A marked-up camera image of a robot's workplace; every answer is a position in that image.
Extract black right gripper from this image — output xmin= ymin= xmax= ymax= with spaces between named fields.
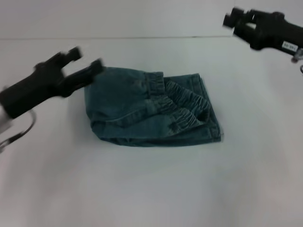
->
xmin=222 ymin=7 xmax=303 ymax=54

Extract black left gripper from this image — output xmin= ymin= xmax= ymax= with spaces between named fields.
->
xmin=0 ymin=46 xmax=106 ymax=119

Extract blue denim shorts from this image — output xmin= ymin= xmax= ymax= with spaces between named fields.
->
xmin=84 ymin=67 xmax=224 ymax=147

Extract silver metal cable connector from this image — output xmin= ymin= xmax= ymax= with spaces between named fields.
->
xmin=291 ymin=49 xmax=303 ymax=63

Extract dark left gripper cable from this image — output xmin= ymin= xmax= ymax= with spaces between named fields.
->
xmin=0 ymin=110 xmax=36 ymax=153

